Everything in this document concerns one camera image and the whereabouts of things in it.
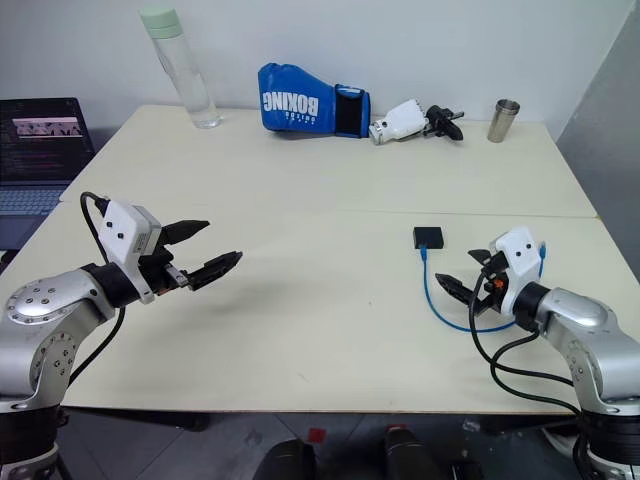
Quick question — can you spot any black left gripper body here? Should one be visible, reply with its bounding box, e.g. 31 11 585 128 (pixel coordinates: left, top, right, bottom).
136 237 195 298

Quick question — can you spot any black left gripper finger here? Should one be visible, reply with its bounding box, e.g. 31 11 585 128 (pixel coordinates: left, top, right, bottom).
160 217 210 247
186 250 245 293

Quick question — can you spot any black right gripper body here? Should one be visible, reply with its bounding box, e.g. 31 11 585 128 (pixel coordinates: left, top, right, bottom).
471 253 512 322

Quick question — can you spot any black network adapter box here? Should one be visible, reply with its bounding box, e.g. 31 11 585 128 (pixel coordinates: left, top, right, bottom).
412 225 447 251

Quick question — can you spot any stainless steel cup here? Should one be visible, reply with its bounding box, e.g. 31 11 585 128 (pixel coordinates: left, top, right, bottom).
487 98 522 144

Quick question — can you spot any clear bottle with green cap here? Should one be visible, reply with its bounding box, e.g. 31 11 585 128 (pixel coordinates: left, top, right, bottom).
139 5 223 130

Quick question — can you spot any white and black spare gripper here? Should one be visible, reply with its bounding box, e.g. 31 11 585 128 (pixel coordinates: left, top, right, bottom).
368 98 466 147

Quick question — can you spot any blue boxing glove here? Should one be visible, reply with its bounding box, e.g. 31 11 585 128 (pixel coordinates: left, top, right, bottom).
256 62 374 139

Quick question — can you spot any dark open laptop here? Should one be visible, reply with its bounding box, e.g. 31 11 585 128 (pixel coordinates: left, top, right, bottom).
0 96 97 252

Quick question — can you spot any dark rounded shape with red top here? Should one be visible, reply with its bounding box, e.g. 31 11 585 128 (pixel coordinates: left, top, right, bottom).
382 423 447 480

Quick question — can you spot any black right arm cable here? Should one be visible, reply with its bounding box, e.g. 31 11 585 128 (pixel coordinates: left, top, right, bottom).
468 269 589 417

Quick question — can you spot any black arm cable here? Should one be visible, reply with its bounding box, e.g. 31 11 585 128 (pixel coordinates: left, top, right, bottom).
468 269 589 417
79 191 127 388

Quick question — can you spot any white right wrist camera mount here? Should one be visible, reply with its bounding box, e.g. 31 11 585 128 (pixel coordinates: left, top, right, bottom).
488 225 547 318

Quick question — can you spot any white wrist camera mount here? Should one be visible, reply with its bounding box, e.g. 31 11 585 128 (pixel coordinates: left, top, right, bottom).
98 200 164 306
488 225 547 318

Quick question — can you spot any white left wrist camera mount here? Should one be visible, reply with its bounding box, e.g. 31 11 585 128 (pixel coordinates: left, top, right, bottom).
98 200 164 306

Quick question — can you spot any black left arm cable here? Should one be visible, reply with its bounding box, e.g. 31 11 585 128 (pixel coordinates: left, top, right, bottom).
79 191 127 388

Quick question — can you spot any black table frame bar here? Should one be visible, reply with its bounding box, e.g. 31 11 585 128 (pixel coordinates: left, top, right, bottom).
62 405 212 434

